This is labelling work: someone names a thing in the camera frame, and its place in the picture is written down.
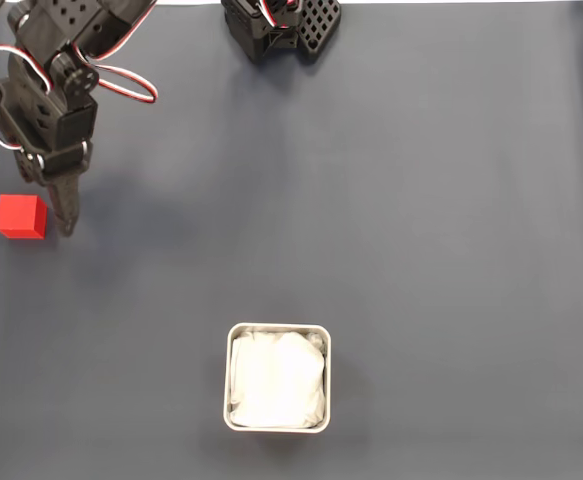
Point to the red cube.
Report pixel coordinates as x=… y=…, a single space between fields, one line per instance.
x=18 y=215

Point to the white square box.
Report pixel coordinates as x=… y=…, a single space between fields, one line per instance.
x=226 y=380

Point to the white tissue paper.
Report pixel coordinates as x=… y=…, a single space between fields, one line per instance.
x=276 y=380

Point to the dark grey table mat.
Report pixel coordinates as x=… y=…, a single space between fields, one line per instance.
x=421 y=250

